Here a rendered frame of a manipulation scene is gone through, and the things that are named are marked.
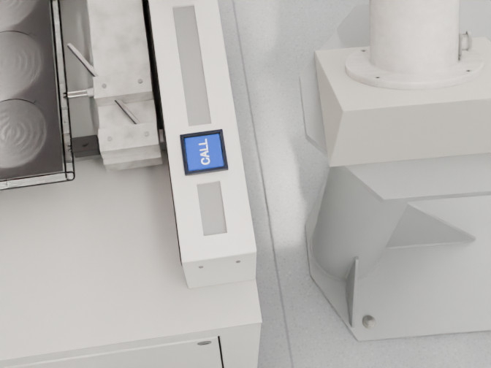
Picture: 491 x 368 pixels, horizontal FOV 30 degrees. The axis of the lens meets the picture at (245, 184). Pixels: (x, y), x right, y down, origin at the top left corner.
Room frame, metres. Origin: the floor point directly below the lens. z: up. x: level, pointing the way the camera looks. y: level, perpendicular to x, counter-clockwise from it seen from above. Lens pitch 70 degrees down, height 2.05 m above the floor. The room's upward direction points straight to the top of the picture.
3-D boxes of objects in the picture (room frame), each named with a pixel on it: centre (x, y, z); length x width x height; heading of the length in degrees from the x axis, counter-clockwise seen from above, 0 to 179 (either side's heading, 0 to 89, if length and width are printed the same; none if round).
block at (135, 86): (0.56, 0.17, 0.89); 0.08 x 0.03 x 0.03; 98
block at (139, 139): (0.48, 0.16, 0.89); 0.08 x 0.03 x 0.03; 98
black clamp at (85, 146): (0.47, 0.22, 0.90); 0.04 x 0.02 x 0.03; 98
